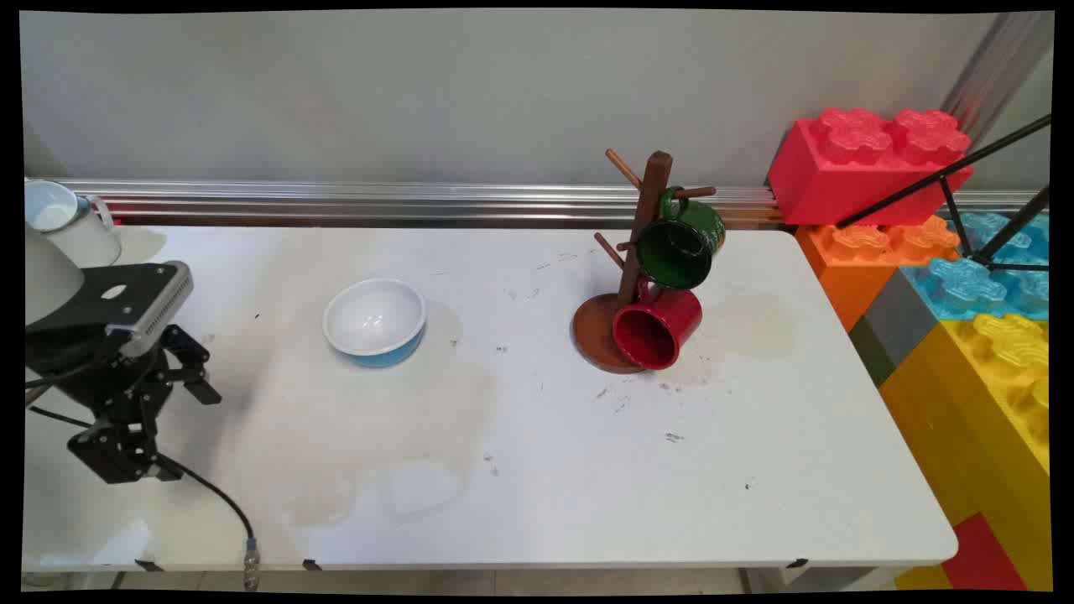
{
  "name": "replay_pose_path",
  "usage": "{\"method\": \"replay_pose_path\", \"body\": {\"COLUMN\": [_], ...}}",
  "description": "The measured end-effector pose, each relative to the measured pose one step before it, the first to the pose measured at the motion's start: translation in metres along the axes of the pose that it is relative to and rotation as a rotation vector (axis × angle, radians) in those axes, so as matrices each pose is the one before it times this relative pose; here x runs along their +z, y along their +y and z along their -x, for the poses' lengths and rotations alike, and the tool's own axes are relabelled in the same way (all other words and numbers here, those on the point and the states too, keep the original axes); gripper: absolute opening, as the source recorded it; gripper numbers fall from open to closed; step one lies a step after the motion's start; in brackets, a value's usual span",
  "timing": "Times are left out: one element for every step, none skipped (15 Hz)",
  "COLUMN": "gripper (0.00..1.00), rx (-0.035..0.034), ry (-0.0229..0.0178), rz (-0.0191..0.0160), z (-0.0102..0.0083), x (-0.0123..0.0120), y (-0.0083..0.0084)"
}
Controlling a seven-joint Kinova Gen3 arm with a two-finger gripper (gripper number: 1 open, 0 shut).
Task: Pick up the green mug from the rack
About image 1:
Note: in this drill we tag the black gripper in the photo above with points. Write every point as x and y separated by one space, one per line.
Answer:
109 377

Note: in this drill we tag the green enamel mug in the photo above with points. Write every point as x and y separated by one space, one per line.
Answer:
675 252

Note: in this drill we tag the white enamel mug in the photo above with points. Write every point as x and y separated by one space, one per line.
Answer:
84 239

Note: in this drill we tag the white and blue bowl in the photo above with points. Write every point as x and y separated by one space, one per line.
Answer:
373 323

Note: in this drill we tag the red enamel mug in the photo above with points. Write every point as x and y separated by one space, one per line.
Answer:
659 331

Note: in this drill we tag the brown wooden mug tree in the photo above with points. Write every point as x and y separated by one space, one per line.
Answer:
650 201

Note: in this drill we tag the big orange toy block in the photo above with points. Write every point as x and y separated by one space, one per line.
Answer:
847 268

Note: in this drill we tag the big dark green toy block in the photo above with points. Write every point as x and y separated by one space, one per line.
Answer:
873 352

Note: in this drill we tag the big red toy block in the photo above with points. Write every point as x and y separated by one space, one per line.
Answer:
839 176

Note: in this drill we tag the big grey toy block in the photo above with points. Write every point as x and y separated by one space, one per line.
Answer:
902 315

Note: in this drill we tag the big yellow toy block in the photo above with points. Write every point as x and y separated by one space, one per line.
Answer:
973 403

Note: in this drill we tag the big light blue toy block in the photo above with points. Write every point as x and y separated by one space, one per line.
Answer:
965 285

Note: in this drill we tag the black tripod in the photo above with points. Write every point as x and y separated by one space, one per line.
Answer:
948 174

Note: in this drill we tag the small red toy block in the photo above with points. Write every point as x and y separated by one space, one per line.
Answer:
986 558

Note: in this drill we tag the dark grey wrist camera mount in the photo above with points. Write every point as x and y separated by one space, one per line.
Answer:
75 309

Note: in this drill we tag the aluminium rail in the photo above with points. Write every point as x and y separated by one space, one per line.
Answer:
419 201

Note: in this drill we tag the aluminium post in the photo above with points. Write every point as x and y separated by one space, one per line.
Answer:
998 67

